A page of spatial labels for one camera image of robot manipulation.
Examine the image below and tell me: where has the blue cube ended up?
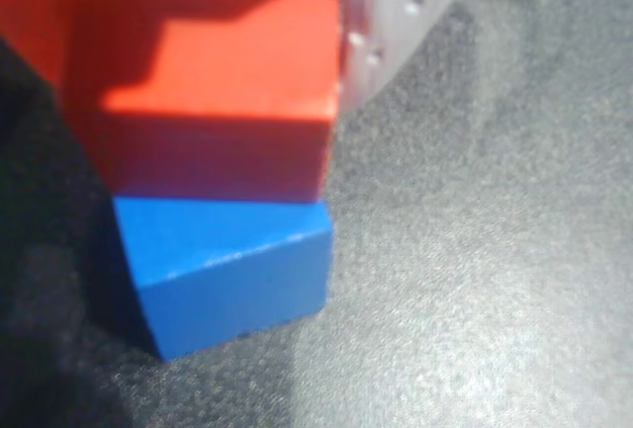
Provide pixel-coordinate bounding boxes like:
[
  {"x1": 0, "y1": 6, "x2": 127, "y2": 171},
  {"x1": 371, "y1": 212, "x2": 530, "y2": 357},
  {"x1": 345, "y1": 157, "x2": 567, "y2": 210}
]
[{"x1": 111, "y1": 194, "x2": 332, "y2": 363}]

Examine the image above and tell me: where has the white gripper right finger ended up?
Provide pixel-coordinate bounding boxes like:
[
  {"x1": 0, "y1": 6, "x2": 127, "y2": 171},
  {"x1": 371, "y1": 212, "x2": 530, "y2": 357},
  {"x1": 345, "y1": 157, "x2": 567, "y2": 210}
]
[{"x1": 339, "y1": 0, "x2": 490, "y2": 112}]

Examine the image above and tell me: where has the black table mat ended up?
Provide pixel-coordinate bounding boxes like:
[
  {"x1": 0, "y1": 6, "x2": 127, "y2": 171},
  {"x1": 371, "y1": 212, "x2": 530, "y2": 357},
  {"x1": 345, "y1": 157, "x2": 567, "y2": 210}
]
[{"x1": 0, "y1": 0, "x2": 633, "y2": 428}]

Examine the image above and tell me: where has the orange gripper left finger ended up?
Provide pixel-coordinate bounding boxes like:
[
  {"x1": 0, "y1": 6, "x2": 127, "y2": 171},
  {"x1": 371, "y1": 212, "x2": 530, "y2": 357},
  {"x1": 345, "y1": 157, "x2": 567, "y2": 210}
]
[{"x1": 0, "y1": 0, "x2": 70, "y2": 89}]

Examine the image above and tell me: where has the red cube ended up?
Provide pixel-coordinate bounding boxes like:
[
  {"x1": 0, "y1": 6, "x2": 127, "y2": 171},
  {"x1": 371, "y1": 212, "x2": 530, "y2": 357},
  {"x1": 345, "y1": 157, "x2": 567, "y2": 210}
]
[{"x1": 61, "y1": 0, "x2": 343, "y2": 204}]

